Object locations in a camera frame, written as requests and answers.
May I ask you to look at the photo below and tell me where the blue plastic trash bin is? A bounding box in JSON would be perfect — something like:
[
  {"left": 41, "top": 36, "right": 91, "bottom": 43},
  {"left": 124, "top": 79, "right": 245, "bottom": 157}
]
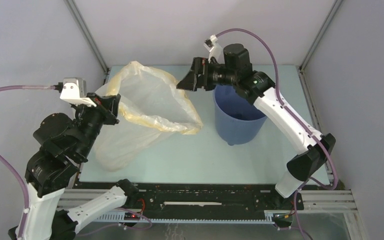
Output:
[{"left": 213, "top": 85, "right": 267, "bottom": 146}]

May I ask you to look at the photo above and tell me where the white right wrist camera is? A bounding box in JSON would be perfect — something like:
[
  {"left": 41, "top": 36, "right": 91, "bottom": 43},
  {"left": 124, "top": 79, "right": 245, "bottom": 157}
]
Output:
[{"left": 204, "top": 34, "right": 223, "bottom": 61}]

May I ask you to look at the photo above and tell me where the aluminium frame post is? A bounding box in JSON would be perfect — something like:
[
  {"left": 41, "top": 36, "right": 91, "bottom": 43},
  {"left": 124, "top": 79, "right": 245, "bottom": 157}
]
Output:
[
  {"left": 299, "top": 0, "right": 345, "bottom": 71},
  {"left": 64, "top": 0, "right": 110, "bottom": 75}
]

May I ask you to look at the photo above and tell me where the grey slotted cable duct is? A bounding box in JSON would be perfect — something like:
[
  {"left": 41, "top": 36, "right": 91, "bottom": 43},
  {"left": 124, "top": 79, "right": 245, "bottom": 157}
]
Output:
[{"left": 92, "top": 211, "right": 294, "bottom": 226}]

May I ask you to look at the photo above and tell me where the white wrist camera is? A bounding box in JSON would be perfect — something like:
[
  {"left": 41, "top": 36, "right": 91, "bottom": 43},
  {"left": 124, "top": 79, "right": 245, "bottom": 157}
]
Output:
[
  {"left": 204, "top": 34, "right": 223, "bottom": 61},
  {"left": 59, "top": 77, "right": 97, "bottom": 107}
]

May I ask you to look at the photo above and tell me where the translucent yellowish plastic trash bag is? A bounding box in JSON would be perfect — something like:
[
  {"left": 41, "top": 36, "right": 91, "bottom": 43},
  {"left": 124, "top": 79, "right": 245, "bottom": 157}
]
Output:
[{"left": 91, "top": 61, "right": 203, "bottom": 172}]

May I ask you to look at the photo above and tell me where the right aluminium frame post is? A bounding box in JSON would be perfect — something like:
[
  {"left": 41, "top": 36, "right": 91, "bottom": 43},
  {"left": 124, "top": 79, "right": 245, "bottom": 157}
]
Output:
[{"left": 299, "top": 0, "right": 345, "bottom": 71}]

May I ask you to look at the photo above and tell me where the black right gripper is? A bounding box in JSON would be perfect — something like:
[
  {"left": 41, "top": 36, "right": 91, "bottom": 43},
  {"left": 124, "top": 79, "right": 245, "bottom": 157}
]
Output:
[{"left": 177, "top": 56, "right": 239, "bottom": 91}]

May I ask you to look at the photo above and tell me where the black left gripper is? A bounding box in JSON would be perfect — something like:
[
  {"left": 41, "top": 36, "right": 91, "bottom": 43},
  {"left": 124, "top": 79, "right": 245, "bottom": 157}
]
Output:
[{"left": 74, "top": 90, "right": 123, "bottom": 158}]

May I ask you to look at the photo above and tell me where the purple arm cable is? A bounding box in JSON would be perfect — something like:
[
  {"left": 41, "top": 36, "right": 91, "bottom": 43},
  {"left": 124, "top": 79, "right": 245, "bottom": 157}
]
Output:
[
  {"left": 0, "top": 84, "right": 153, "bottom": 240},
  {"left": 215, "top": 28, "right": 340, "bottom": 240}
]

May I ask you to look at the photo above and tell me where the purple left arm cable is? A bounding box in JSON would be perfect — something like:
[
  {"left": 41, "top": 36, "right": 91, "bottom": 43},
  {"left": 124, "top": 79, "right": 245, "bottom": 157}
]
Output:
[{"left": 0, "top": 84, "right": 153, "bottom": 240}]

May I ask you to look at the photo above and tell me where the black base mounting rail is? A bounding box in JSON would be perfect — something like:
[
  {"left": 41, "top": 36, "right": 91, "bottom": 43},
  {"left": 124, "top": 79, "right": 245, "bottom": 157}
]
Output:
[{"left": 76, "top": 181, "right": 304, "bottom": 223}]

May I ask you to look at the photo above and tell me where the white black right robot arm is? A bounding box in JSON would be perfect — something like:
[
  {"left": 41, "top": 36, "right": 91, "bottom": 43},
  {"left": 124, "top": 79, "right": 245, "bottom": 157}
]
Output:
[{"left": 176, "top": 43, "right": 336, "bottom": 209}]

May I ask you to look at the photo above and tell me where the left aluminium frame post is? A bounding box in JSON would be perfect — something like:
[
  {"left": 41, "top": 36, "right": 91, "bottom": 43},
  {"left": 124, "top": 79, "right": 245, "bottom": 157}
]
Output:
[{"left": 64, "top": 0, "right": 110, "bottom": 75}]

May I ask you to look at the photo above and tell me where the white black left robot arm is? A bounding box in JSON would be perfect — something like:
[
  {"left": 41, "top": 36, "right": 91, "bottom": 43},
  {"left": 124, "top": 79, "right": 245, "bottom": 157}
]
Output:
[{"left": 8, "top": 93, "right": 139, "bottom": 240}]

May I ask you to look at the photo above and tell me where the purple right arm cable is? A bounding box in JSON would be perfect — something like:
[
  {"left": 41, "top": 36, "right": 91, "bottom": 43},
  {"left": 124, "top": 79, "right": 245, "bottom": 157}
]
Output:
[{"left": 215, "top": 28, "right": 340, "bottom": 240}]

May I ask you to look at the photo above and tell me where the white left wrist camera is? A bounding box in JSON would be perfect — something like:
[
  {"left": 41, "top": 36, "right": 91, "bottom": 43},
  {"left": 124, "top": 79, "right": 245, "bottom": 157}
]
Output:
[{"left": 59, "top": 77, "right": 97, "bottom": 107}]

